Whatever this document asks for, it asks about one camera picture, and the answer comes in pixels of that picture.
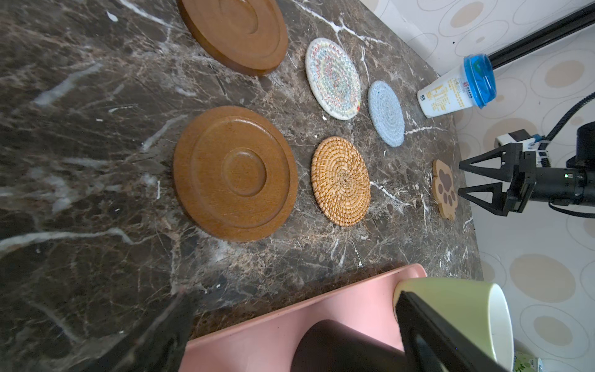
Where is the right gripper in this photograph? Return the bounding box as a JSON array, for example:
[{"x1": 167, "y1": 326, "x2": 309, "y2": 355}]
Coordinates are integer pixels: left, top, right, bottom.
[{"x1": 458, "y1": 144, "x2": 584, "y2": 216}]

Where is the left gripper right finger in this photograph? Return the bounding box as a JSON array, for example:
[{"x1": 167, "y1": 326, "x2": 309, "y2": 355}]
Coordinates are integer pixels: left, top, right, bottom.
[{"x1": 394, "y1": 291, "x2": 504, "y2": 372}]

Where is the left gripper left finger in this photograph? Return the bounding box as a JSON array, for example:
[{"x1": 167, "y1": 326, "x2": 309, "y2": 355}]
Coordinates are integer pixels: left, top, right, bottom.
[{"x1": 88, "y1": 290, "x2": 193, "y2": 371}]

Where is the blue-grey woven coaster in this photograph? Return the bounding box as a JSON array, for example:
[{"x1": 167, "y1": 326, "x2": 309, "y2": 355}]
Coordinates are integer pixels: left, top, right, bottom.
[{"x1": 368, "y1": 81, "x2": 405, "y2": 147}]

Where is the rattan coaster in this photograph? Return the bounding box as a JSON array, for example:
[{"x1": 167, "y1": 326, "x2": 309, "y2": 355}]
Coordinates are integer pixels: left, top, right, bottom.
[{"x1": 311, "y1": 136, "x2": 371, "y2": 226}]

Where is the white woven coaster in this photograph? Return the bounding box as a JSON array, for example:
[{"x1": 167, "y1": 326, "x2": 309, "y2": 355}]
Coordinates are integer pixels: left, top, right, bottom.
[{"x1": 305, "y1": 37, "x2": 361, "y2": 120}]

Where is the dark wooden coaster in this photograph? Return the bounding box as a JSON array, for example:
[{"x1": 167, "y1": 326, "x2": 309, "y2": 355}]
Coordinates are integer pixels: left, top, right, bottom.
[{"x1": 178, "y1": 0, "x2": 288, "y2": 76}]

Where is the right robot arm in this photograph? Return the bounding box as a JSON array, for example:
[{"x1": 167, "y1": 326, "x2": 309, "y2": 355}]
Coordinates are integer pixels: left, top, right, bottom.
[{"x1": 458, "y1": 94, "x2": 594, "y2": 219}]

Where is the paw-shaped wooden coaster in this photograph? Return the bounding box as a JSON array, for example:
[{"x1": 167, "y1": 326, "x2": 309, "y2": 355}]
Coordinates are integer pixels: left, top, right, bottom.
[{"x1": 432, "y1": 159, "x2": 458, "y2": 221}]

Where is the white cup blue lid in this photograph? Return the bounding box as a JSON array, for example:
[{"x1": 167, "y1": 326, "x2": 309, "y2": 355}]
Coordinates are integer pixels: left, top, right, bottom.
[{"x1": 418, "y1": 54, "x2": 497, "y2": 118}]

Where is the green mug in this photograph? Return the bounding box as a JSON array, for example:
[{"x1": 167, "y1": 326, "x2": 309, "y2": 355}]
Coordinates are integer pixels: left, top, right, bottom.
[{"x1": 393, "y1": 277, "x2": 514, "y2": 371}]

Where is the green can white lid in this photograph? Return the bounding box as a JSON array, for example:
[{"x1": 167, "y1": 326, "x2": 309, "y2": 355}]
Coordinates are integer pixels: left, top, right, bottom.
[{"x1": 513, "y1": 351, "x2": 543, "y2": 372}]

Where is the black mug middle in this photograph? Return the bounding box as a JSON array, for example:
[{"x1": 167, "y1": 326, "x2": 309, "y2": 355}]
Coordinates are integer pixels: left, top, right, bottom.
[{"x1": 291, "y1": 320, "x2": 408, "y2": 371}]

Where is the pink tray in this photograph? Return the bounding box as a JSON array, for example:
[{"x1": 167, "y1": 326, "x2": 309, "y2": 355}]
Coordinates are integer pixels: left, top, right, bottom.
[{"x1": 180, "y1": 263, "x2": 426, "y2": 371}]

